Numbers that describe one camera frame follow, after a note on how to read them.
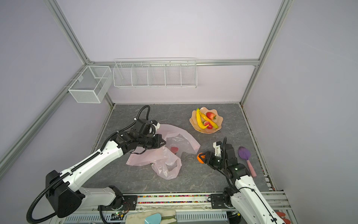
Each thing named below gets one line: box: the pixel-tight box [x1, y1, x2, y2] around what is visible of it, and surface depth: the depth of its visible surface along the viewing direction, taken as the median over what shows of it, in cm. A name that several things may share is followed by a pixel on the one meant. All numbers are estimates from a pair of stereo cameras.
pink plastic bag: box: [125, 124, 201, 180], surface depth 80 cm
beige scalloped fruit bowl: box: [189, 106, 224, 134], surface depth 107 cm
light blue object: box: [144, 213, 162, 224], surface depth 69 cm
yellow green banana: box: [196, 107, 210, 129], surface depth 108 cm
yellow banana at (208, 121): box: [199, 111, 219, 129], surface depth 107 cm
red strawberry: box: [206, 112, 217, 121], surface depth 107 cm
